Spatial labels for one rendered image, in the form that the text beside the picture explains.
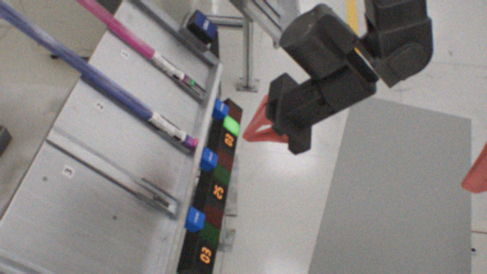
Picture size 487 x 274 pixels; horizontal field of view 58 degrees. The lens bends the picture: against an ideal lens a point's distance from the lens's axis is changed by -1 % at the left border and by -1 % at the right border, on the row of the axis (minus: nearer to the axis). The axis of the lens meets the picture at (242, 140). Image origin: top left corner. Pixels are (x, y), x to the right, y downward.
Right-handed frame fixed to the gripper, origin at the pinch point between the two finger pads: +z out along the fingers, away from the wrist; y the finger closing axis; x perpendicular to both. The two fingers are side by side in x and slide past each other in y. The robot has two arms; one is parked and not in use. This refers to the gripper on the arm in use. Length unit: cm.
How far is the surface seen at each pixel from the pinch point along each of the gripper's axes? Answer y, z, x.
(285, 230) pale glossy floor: -28, 47, 60
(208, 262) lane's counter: 15.5, 9.9, 4.6
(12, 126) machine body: -7.8, 42.7, -23.5
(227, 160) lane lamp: -3.1, 10.1, 4.5
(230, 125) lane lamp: -10.4, 10.1, 3.7
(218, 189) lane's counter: 3.4, 10.1, 3.8
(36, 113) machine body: -12.0, 40.5, -21.3
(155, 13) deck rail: -18.5, 7.8, -17.9
